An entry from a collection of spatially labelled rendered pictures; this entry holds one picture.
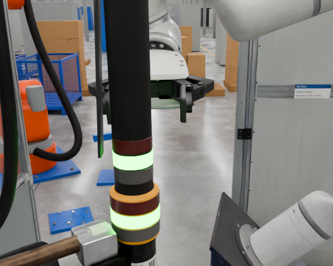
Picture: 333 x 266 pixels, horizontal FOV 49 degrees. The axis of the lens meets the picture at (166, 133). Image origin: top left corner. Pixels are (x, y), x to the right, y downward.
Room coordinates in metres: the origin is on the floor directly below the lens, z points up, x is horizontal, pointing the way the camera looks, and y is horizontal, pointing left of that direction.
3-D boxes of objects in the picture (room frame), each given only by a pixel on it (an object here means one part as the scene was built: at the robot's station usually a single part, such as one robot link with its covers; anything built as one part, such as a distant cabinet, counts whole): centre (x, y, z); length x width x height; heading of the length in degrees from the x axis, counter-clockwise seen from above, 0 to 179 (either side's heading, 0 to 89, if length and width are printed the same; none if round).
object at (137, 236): (0.28, 0.03, 1.53); 0.04 x 0.04 x 0.01
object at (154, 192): (0.28, 0.03, 1.55); 0.04 x 0.04 x 0.05
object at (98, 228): (0.27, 0.06, 1.53); 0.02 x 0.02 x 0.02; 32
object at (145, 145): (0.28, 0.03, 1.61); 0.03 x 0.03 x 0.01
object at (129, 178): (0.28, 0.03, 1.59); 0.03 x 0.03 x 0.01
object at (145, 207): (0.28, 0.03, 1.56); 0.04 x 0.04 x 0.01
